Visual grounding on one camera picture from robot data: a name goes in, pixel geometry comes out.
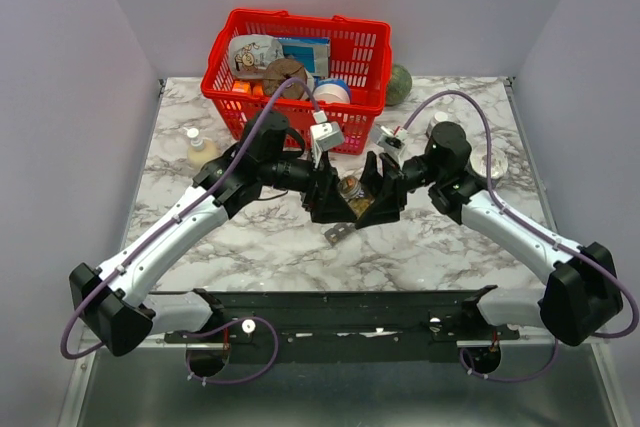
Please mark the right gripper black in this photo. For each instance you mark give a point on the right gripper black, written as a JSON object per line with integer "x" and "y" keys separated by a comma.
{"x": 392, "y": 199}

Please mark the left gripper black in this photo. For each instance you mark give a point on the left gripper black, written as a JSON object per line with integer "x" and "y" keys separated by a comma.
{"x": 323, "y": 187}

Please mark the clear jar of yellow pills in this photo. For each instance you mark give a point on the clear jar of yellow pills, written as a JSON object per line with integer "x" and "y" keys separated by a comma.
{"x": 355, "y": 194}

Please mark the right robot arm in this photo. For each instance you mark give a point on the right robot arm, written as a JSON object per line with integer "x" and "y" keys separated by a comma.
{"x": 580, "y": 293}

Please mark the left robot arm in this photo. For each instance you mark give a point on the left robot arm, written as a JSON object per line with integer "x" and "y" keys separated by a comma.
{"x": 112, "y": 299}

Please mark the white cap pill bottle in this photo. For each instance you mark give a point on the white cap pill bottle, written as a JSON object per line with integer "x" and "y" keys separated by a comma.
{"x": 437, "y": 118}

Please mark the grey cup with white contents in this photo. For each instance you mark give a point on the grey cup with white contents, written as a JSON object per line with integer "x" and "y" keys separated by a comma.
{"x": 480, "y": 155}

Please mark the green watermelon ball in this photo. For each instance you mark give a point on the green watermelon ball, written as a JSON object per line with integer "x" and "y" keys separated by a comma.
{"x": 399, "y": 86}

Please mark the white blue round tub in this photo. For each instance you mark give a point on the white blue round tub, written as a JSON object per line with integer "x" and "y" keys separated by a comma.
{"x": 332, "y": 90}

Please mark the cream pump lotion bottle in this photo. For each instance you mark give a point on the cream pump lotion bottle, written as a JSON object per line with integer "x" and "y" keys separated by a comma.
{"x": 201, "y": 150}

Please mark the brown twine roll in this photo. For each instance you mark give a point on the brown twine roll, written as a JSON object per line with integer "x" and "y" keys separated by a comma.
{"x": 281, "y": 70}

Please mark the orange small package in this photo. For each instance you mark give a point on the orange small package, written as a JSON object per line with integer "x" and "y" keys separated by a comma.
{"x": 250, "y": 87}

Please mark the blue white carton box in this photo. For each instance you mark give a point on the blue white carton box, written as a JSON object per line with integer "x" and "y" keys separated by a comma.
{"x": 312, "y": 52}

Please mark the white printed snack pouch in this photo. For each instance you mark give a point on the white printed snack pouch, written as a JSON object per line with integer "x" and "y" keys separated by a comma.
{"x": 250, "y": 55}

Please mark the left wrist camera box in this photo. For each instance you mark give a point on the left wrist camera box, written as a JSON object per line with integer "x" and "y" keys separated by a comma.
{"x": 324, "y": 134}

